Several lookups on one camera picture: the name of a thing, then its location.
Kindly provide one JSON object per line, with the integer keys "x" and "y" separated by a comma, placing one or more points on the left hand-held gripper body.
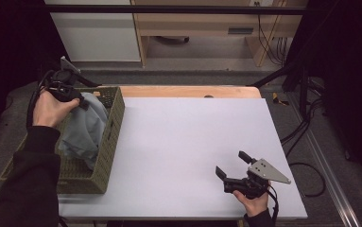
{"x": 64, "y": 90}

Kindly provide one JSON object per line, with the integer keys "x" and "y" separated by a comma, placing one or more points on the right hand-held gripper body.
{"x": 265, "y": 171}

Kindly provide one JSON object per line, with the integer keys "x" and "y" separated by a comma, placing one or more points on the grey-blue cloth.
{"x": 84, "y": 132}

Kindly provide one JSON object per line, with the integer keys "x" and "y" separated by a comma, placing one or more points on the olive green plastic basket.
{"x": 106, "y": 151}

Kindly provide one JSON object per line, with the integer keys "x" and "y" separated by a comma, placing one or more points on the person's left hand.
{"x": 49, "y": 110}

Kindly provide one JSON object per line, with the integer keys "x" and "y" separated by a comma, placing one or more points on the person's right hand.
{"x": 255, "y": 206}

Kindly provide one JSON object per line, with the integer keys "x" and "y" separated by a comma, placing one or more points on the white table mat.
{"x": 185, "y": 151}

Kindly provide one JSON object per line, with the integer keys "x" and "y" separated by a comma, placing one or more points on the white cabinet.
{"x": 96, "y": 38}

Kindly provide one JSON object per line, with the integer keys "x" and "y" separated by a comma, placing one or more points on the yellow and black tool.
{"x": 278, "y": 100}

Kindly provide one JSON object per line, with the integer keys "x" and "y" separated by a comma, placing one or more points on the black curtain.
{"x": 11, "y": 41}
{"x": 348, "y": 78}

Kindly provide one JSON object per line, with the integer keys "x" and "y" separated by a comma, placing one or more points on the black chair base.
{"x": 172, "y": 39}

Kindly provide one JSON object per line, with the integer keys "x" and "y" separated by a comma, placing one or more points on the black metal stand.
{"x": 295, "y": 75}

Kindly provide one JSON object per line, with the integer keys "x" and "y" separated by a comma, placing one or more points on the black horizontal bar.
{"x": 169, "y": 9}

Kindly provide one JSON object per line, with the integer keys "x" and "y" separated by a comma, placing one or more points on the light wooden desk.
{"x": 197, "y": 23}

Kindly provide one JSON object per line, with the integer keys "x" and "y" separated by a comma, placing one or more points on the aluminium floor rail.
{"x": 330, "y": 176}

